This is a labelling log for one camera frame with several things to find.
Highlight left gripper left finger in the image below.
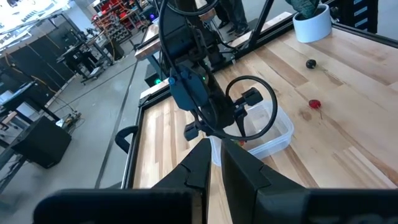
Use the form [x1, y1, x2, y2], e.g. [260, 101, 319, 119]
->
[151, 138, 213, 224]

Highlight black aluminium table frame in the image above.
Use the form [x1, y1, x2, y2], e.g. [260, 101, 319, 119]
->
[119, 0, 398, 190]

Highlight clear plastic tupperware container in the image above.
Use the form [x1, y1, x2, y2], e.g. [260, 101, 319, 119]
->
[208, 100, 295, 167]

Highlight black control box green light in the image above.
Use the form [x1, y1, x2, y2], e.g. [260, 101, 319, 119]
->
[144, 60, 170, 88]

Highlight black box on floor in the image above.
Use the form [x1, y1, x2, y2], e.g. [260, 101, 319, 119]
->
[11, 115, 72, 169]

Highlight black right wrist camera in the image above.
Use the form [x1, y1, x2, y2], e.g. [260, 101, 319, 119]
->
[169, 65, 210, 112]

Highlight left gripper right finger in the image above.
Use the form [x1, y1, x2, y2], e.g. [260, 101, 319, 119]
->
[220, 139, 308, 224]

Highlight person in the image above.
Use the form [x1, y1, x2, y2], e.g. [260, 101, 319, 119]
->
[214, 0, 249, 37]

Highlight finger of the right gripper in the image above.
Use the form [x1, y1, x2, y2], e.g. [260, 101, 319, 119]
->
[235, 107, 249, 139]

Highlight black frame handle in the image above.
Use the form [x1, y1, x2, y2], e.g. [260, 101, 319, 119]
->
[114, 125, 139, 155]

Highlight red cherry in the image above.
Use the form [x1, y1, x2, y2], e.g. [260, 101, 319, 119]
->
[308, 99, 323, 121]

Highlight black equipment rack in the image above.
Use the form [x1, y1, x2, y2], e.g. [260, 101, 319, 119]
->
[329, 0, 379, 34]

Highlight red parts bin shelf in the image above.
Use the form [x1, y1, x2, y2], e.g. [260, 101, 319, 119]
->
[91, 0, 147, 43]

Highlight white plant pot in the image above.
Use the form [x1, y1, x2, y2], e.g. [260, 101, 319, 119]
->
[292, 3, 333, 44]

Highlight green potted plant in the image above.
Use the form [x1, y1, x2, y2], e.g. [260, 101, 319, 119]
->
[285, 0, 321, 19]

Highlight black workstation table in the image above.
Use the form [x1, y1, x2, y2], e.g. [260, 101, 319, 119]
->
[55, 27, 113, 85]

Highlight wooden workbench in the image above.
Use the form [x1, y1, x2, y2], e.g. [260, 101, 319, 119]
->
[134, 7, 218, 62]

